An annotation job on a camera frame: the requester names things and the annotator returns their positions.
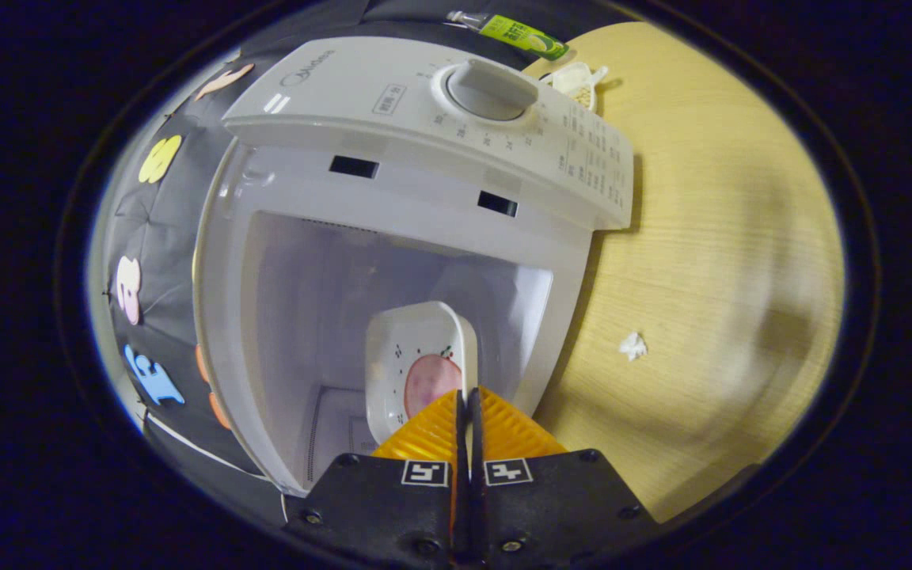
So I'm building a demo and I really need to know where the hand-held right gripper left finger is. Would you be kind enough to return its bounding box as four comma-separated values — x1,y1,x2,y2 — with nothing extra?
283,388,463,567

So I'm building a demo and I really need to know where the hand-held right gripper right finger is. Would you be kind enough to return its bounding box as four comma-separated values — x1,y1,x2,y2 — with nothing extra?
468,386,657,566

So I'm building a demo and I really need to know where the pink round food slice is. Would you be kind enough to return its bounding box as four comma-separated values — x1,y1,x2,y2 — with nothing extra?
404,354,463,419

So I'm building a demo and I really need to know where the white square plate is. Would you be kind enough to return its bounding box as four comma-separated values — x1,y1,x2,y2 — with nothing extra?
365,301,479,444

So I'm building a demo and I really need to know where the white microwave oven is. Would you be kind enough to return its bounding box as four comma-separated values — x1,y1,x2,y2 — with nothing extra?
193,36,635,496

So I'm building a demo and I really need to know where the black backdrop cloth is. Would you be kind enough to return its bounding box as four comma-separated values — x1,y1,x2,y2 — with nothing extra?
92,0,639,507

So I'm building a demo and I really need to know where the white divided bean dish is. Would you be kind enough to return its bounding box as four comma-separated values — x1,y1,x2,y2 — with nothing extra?
539,62,609,112

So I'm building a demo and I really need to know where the green label drink bottle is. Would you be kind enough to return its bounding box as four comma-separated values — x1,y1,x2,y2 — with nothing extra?
446,10,570,62

